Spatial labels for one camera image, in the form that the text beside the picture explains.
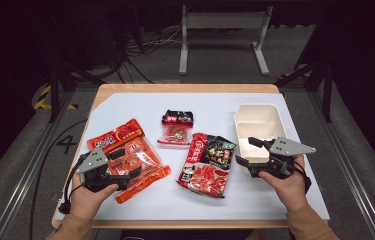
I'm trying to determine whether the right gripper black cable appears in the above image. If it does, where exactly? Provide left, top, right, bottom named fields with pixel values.
left=293, top=161, right=313, bottom=195

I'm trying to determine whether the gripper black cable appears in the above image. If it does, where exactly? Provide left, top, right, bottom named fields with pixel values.
left=293, top=161, right=313, bottom=195
left=58, top=153, right=88, bottom=215

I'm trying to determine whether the small black-red snack packet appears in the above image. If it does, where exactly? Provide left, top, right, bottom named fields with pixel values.
left=157, top=109, right=195, bottom=146

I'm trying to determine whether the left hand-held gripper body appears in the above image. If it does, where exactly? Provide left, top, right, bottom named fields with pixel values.
left=75, top=147, right=131, bottom=193

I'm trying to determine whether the person's left hand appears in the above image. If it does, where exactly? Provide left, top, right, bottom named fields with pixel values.
left=69, top=183, right=119, bottom=221

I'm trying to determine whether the aluminium floor rail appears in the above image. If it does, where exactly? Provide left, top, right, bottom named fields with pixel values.
left=308, top=90, right=375, bottom=240
left=0, top=90, right=76, bottom=240

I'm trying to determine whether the thin black floor cable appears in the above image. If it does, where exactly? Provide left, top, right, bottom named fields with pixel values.
left=28, top=118, right=89, bottom=240

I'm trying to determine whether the large orange-red food packet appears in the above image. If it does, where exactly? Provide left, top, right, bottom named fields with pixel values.
left=86, top=118, right=172, bottom=205

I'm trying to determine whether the wooden table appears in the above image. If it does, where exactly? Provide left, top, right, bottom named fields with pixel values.
left=51, top=83, right=331, bottom=230

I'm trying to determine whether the red and black seasoning packet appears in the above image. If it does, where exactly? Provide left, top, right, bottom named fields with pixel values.
left=176, top=132, right=237, bottom=199

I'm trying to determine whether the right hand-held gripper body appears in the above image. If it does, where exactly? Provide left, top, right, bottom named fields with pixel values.
left=251, top=136, right=317, bottom=179

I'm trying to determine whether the grey metal stand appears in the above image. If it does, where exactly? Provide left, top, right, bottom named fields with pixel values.
left=178, top=4, right=274, bottom=76

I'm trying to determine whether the black tripod stand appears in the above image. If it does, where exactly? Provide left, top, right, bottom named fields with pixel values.
left=276, top=59, right=335, bottom=123
left=46, top=59, right=106, bottom=124

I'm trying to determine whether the yellow-black hazard tape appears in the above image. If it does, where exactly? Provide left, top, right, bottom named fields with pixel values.
left=33, top=84, right=78, bottom=111

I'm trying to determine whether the bundle of floor cables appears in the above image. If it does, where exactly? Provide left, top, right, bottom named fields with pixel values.
left=106, top=26, right=183, bottom=84

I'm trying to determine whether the cream divided lunch box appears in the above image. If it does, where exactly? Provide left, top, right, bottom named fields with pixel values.
left=233, top=103, right=293, bottom=175

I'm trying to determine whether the person's right hand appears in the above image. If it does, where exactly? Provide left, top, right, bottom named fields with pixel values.
left=258, top=154, right=309, bottom=212

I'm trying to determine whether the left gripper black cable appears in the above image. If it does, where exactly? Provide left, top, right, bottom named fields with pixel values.
left=58, top=153, right=88, bottom=215

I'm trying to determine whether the white table mat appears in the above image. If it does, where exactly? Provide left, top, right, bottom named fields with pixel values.
left=54, top=92, right=331, bottom=222

